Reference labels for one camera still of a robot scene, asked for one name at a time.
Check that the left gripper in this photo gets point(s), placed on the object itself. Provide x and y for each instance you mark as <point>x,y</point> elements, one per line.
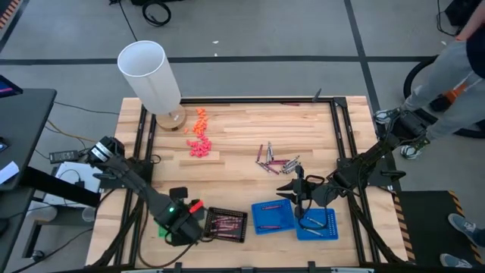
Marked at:
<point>187,229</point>

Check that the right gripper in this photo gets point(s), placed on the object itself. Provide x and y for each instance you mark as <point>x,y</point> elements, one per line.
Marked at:
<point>308,191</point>

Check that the magenta crayon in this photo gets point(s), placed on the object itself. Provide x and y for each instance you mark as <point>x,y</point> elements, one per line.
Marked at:
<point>259,152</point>
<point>279,161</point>
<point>271,207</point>
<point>270,227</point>
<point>290,104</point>
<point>271,168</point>

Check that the blue plastic basket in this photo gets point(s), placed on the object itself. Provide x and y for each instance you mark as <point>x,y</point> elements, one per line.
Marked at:
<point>280,220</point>
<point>331,235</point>

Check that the pink crayon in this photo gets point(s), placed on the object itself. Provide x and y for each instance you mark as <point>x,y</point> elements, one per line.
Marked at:
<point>227,220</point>
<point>224,230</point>
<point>227,224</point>
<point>227,235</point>
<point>228,217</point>

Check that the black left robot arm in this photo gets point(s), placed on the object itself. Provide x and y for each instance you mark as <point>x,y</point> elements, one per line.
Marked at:
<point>144,189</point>

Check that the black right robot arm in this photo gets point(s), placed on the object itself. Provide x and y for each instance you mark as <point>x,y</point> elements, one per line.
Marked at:
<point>363,163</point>

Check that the green plastic basket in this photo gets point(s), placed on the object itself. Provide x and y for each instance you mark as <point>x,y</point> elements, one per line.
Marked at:
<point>161,232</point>

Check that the black plastic basket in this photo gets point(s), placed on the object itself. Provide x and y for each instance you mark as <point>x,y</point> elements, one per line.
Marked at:
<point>242,212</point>

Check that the clear plastic cup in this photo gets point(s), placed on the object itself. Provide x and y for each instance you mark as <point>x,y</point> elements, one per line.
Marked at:
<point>88,214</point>

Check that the round wooden lamp base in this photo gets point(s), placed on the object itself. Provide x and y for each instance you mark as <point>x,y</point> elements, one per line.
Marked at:
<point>176,120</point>

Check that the white flat box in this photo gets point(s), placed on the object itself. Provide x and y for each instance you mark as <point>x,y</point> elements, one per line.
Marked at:
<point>85,174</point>

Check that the small black adapter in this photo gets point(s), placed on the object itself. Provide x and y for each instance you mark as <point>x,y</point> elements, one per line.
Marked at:
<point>80,184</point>

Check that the person's shoe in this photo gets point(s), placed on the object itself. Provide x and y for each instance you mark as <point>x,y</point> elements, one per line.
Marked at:
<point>386,115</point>
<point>452,260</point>
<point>411,151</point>
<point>462,225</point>

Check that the black desk beam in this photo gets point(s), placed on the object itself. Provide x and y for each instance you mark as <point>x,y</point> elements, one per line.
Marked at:
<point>60,186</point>

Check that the black power brick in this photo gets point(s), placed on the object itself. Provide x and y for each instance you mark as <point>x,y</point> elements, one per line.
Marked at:
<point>64,155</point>

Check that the black mat yellow stripes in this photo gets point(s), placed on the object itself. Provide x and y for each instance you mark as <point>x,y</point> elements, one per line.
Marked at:
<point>428,227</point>

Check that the white cylindrical lamp shade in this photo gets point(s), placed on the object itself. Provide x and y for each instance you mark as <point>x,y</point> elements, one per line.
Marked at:
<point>151,79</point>

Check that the white paper sheet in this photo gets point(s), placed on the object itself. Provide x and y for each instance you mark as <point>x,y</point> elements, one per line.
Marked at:
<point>7,172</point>

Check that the black desk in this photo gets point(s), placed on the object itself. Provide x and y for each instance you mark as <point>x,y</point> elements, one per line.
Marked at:
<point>26,125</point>

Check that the orange vacuum cleaner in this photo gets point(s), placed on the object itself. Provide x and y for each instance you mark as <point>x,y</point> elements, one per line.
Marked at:
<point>454,93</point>

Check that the person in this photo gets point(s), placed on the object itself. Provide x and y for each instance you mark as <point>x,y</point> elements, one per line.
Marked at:
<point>479,237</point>
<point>447,72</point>

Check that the small black desk device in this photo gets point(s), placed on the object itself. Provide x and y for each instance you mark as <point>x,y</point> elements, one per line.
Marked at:
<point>2,145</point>

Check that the dark monitor screen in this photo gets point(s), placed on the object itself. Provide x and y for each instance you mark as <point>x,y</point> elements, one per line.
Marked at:
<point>7,88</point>

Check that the black box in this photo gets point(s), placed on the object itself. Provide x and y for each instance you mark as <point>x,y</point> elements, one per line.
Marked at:
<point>155,1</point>

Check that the orange black hazard tape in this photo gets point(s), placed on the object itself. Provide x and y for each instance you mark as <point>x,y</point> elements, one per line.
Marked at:
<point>8,13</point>

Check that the silver aluminium rail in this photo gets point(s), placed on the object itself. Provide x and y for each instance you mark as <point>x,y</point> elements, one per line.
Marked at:
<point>142,270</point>
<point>352,270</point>

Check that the black metal table frame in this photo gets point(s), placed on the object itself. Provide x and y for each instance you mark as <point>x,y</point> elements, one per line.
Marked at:
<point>257,100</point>

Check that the black frame clamp lever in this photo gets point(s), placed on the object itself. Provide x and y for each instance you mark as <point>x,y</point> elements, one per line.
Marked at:
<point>316,95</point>

